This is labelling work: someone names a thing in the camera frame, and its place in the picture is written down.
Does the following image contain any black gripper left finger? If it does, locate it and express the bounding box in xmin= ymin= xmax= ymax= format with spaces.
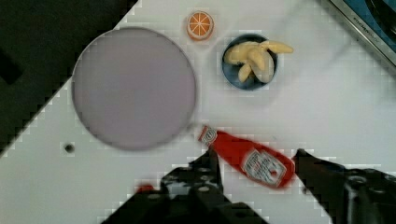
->
xmin=101 ymin=149 xmax=268 ymax=224

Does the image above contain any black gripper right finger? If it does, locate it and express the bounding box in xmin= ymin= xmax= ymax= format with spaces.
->
xmin=293 ymin=148 xmax=396 ymax=224

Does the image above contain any red plush ketchup bottle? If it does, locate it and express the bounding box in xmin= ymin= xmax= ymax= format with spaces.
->
xmin=194 ymin=125 xmax=295 ymax=189

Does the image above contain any red strawberry toy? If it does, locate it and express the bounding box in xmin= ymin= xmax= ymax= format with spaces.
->
xmin=135 ymin=184 xmax=154 ymax=193

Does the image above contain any blue bowl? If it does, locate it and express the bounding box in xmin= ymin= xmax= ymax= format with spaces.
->
xmin=220 ymin=34 xmax=279 ymax=91

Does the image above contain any yellow plush banana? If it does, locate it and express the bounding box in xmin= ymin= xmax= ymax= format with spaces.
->
xmin=224 ymin=40 xmax=294 ymax=83

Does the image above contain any orange slice toy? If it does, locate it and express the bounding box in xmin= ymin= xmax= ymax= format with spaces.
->
xmin=186 ymin=11 xmax=215 ymax=41

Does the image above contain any silver toaster oven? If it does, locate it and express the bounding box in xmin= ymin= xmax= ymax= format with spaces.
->
xmin=316 ymin=0 xmax=395 ymax=75

